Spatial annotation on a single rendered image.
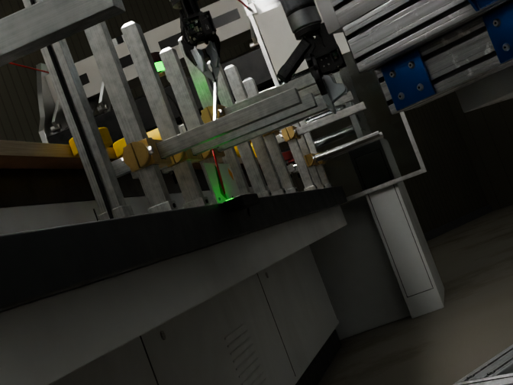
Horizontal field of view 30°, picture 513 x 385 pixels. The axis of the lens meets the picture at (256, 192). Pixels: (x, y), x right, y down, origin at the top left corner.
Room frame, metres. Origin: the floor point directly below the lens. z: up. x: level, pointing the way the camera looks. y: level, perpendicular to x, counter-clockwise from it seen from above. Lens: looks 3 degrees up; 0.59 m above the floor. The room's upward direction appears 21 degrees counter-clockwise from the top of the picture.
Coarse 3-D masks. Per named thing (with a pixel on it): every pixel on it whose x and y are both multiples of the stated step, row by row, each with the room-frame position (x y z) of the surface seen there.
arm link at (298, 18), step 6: (312, 6) 2.25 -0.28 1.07; (294, 12) 2.24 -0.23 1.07; (300, 12) 2.24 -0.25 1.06; (306, 12) 2.24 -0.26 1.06; (312, 12) 2.24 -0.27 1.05; (288, 18) 2.26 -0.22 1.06; (294, 18) 2.25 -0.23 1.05; (300, 18) 2.24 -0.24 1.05; (306, 18) 2.24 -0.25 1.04; (312, 18) 2.24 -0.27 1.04; (318, 18) 2.25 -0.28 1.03; (294, 24) 2.25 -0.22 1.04; (300, 24) 2.24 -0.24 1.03; (306, 24) 2.24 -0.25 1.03; (294, 30) 2.26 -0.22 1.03
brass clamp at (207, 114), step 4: (204, 108) 2.50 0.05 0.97; (208, 108) 2.50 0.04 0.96; (212, 108) 2.50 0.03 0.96; (220, 108) 2.53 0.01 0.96; (204, 112) 2.50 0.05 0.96; (208, 112) 2.50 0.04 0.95; (212, 112) 2.50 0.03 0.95; (220, 112) 2.50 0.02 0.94; (204, 116) 2.50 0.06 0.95; (208, 116) 2.50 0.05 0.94; (212, 116) 2.50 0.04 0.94; (220, 116) 2.50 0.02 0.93; (204, 120) 2.50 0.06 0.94; (208, 120) 2.50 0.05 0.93; (212, 120) 2.50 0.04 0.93
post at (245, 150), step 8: (208, 64) 2.77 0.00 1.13; (224, 80) 2.77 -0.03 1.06; (224, 88) 2.77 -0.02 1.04; (224, 96) 2.77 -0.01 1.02; (232, 96) 2.80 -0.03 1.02; (224, 104) 2.77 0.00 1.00; (232, 104) 2.77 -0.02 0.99; (240, 144) 2.77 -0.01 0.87; (248, 144) 2.77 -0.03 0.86; (240, 152) 2.77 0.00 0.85; (248, 152) 2.77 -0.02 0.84; (248, 160) 2.77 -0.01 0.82; (256, 160) 2.80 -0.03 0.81; (248, 168) 2.77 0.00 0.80; (256, 168) 2.77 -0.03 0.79; (248, 176) 2.77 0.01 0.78; (256, 176) 2.77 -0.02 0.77; (256, 184) 2.77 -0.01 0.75; (264, 184) 2.78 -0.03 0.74; (256, 192) 2.77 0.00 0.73
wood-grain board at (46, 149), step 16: (0, 144) 1.57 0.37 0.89; (16, 144) 1.63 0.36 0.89; (32, 144) 1.69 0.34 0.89; (48, 144) 1.76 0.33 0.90; (64, 144) 1.84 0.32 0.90; (0, 160) 1.60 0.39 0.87; (16, 160) 1.66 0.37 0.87; (32, 160) 1.72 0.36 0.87; (48, 160) 1.79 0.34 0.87; (64, 160) 1.86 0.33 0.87; (80, 160) 1.93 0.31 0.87; (112, 160) 2.11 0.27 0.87; (240, 160) 3.40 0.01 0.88; (272, 160) 4.02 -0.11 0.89
